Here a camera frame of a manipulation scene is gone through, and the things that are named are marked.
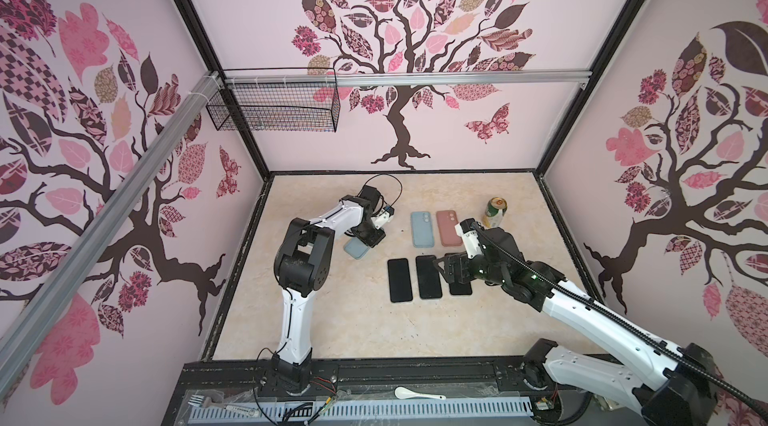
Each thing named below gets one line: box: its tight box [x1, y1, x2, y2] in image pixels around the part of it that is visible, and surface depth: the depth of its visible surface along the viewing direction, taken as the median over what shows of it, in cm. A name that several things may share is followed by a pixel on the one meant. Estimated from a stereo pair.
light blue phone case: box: [410, 211, 435, 248], surface depth 107 cm
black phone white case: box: [387, 258, 413, 303], surface depth 93 cm
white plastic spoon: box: [394, 386, 446, 400], surface depth 72 cm
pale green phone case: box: [343, 237, 369, 260], surface depth 100 cm
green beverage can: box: [482, 196, 508, 229], surface depth 99 cm
